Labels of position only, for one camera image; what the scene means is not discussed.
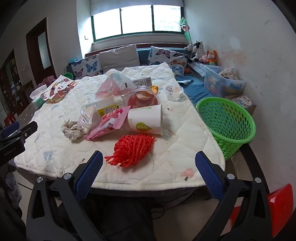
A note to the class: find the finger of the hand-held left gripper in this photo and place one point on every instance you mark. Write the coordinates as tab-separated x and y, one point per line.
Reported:
11	128
29	129

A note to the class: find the white box yellow label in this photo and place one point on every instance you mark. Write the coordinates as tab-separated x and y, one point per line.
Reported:
108	109

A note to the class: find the small clear pudding cup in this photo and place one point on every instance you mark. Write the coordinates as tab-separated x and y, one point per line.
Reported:
173	92

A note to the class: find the pink white plastic bag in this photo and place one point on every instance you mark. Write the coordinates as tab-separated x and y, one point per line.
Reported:
115	84

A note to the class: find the white paper cup green label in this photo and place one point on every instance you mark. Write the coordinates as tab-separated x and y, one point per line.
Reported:
145	119

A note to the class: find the green pinwheel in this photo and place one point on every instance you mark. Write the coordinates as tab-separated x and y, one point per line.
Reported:
185	26

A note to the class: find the grey cushion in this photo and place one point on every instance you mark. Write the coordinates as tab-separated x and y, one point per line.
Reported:
120	58

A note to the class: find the green tissue pack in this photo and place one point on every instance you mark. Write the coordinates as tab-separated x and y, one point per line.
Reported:
38	99

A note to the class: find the dark wooden cabinet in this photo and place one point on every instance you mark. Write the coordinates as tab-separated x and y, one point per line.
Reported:
9	78

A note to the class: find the colourful picture book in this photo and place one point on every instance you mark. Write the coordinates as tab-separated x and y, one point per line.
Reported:
242	100

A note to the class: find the red plastic stool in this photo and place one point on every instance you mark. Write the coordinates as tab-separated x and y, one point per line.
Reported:
279	204

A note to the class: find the cartoon picture bag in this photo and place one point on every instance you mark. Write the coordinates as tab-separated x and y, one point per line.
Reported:
59	89

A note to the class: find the pink snack wrapper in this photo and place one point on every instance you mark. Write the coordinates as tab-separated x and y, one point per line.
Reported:
105	125

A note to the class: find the green plastic basket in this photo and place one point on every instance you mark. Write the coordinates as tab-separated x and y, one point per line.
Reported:
231	129

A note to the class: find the small drink carton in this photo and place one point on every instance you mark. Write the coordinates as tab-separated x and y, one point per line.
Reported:
142	81

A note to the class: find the pink plush toy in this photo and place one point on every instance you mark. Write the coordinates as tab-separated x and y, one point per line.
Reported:
203	59

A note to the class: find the dark wooden door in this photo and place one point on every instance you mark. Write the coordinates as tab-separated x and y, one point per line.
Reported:
41	53

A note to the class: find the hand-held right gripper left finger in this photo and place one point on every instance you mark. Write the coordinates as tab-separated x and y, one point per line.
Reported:
91	169

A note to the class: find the person's left hand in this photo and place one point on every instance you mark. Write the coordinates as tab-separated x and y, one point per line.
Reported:
13	187

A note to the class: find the grey elephant plush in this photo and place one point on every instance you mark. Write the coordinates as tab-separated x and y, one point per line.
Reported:
188	48

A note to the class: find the cardboard box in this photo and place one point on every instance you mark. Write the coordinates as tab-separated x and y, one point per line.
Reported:
251	105

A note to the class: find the clear plastic drink cup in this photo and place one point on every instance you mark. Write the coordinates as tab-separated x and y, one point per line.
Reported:
144	98

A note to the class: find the small orange ball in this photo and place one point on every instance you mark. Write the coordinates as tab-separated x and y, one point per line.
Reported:
187	70

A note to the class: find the white quilted mat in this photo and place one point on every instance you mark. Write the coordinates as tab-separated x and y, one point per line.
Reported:
161	157

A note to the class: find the patterned cloth in box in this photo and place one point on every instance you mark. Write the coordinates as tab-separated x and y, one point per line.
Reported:
229	73

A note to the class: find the black white cow plush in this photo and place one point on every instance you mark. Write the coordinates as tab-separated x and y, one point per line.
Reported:
197	49

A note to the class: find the pink cloth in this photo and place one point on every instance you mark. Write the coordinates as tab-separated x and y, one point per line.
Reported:
48	81

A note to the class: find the crumpled white tissue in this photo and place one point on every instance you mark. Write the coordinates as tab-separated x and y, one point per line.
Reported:
71	131

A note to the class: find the orange peel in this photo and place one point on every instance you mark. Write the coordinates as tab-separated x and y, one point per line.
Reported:
154	89

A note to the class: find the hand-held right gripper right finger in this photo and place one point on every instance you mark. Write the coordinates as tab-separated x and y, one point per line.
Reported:
205	171

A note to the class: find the folded patterned blanket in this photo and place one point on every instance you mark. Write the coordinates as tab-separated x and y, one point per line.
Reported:
198	68

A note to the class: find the grey patterned cloth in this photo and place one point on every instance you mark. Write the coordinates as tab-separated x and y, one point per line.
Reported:
186	81

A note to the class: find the red foam fruit net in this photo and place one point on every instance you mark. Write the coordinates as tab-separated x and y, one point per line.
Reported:
131	150

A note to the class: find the white roller blind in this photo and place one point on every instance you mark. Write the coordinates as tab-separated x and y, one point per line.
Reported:
136	4

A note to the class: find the butterfly print pillow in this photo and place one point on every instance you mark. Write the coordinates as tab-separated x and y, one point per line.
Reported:
166	55
86	67

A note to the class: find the blue mattress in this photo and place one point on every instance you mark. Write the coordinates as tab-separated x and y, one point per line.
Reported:
196	90

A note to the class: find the clear sealed jelly cup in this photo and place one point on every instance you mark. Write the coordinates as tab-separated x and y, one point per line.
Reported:
87	115

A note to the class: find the green framed window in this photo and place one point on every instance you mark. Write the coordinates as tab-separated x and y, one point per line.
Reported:
136	23

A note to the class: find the clear plastic storage box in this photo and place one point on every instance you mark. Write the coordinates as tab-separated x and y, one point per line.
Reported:
217	84

